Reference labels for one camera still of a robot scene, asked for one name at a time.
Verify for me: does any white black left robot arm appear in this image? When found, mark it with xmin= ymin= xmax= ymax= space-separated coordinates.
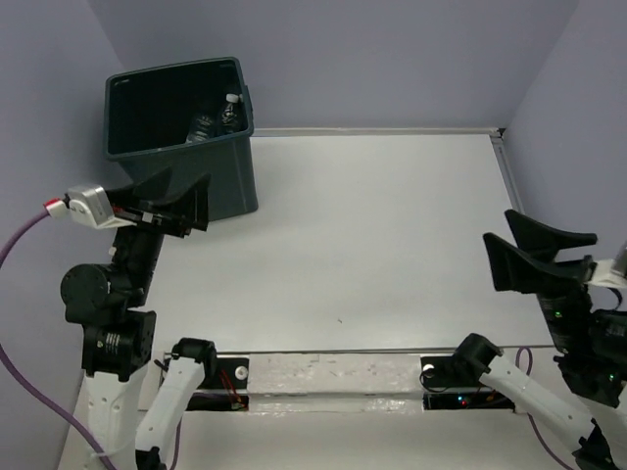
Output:
xmin=60 ymin=169 xmax=217 ymax=469

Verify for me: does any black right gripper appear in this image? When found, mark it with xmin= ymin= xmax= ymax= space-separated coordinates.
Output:
xmin=478 ymin=205 xmax=592 ymax=351

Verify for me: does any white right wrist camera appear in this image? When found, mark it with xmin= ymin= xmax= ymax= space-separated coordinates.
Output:
xmin=585 ymin=245 xmax=627 ymax=290

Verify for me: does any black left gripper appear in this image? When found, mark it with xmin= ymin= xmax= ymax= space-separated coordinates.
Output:
xmin=110 ymin=161 xmax=215 ymax=300

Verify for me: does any clear bottle white blue label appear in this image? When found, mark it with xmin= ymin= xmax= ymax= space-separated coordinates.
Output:
xmin=185 ymin=112 xmax=217 ymax=144

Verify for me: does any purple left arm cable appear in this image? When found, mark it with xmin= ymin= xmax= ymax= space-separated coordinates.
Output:
xmin=0 ymin=210 xmax=185 ymax=470

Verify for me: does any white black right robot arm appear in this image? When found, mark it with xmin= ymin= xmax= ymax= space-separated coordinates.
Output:
xmin=451 ymin=210 xmax=626 ymax=469

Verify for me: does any dark green plastic bin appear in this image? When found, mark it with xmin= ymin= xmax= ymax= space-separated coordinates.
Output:
xmin=103 ymin=57 xmax=259 ymax=221

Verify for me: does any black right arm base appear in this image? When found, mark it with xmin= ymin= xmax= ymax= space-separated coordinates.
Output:
xmin=419 ymin=353 xmax=515 ymax=411

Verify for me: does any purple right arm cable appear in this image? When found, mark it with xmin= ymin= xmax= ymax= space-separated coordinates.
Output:
xmin=516 ymin=346 xmax=577 ymax=470

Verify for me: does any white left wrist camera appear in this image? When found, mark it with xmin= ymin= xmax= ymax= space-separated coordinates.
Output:
xmin=43 ymin=185 xmax=134 ymax=230

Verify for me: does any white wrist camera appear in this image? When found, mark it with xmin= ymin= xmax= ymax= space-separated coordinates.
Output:
xmin=585 ymin=245 xmax=627 ymax=290
xmin=43 ymin=185 xmax=134 ymax=230

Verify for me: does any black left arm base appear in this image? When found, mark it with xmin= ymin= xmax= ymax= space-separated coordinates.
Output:
xmin=186 ymin=355 xmax=250 ymax=412

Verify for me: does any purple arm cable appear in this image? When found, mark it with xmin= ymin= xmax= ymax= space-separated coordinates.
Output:
xmin=0 ymin=210 xmax=185 ymax=470
xmin=516 ymin=346 xmax=577 ymax=470

